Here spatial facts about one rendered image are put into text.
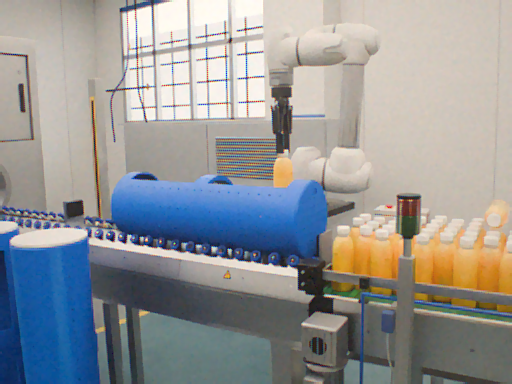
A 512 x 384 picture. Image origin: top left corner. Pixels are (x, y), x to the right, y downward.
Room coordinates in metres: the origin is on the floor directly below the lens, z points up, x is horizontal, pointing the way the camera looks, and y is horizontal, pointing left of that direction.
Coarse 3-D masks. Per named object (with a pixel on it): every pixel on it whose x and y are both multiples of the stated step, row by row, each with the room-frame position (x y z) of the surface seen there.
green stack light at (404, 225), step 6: (396, 216) 1.21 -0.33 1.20; (402, 216) 1.19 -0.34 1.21; (408, 216) 1.19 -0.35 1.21; (414, 216) 1.18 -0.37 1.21; (420, 216) 1.19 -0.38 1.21; (396, 222) 1.21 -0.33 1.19; (402, 222) 1.19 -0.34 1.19; (408, 222) 1.18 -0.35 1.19; (414, 222) 1.18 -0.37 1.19; (420, 222) 1.19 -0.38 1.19; (396, 228) 1.21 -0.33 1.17; (402, 228) 1.19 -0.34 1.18; (408, 228) 1.18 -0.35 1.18; (414, 228) 1.18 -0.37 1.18; (420, 228) 1.20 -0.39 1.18; (402, 234) 1.19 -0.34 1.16; (408, 234) 1.18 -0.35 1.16; (414, 234) 1.18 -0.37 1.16
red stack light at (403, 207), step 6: (396, 198) 1.21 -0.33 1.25; (420, 198) 1.20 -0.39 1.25; (396, 204) 1.21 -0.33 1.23; (402, 204) 1.19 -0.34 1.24; (408, 204) 1.18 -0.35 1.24; (414, 204) 1.18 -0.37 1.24; (420, 204) 1.19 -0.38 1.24; (396, 210) 1.21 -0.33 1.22; (402, 210) 1.19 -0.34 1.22; (408, 210) 1.18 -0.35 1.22; (414, 210) 1.18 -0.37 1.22; (420, 210) 1.19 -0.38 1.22
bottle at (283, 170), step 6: (282, 156) 1.77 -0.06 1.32; (276, 162) 1.77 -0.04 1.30; (282, 162) 1.76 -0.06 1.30; (288, 162) 1.77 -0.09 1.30; (276, 168) 1.77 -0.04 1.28; (282, 168) 1.76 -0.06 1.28; (288, 168) 1.76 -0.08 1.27; (276, 174) 1.77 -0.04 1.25; (282, 174) 1.75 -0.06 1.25; (288, 174) 1.76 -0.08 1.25; (276, 180) 1.77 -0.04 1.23; (282, 180) 1.75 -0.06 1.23; (288, 180) 1.76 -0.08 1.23; (276, 186) 1.77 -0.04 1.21; (282, 186) 1.75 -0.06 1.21
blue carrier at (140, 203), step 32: (128, 192) 2.02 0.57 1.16; (160, 192) 1.94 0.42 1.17; (192, 192) 1.87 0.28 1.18; (224, 192) 1.80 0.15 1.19; (256, 192) 1.74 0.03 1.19; (288, 192) 1.68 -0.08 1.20; (320, 192) 1.80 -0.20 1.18; (128, 224) 2.02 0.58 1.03; (160, 224) 1.92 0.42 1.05; (192, 224) 1.83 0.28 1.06; (224, 224) 1.76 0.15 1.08; (256, 224) 1.69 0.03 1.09; (288, 224) 1.63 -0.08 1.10; (320, 224) 1.80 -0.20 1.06; (288, 256) 1.73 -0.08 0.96
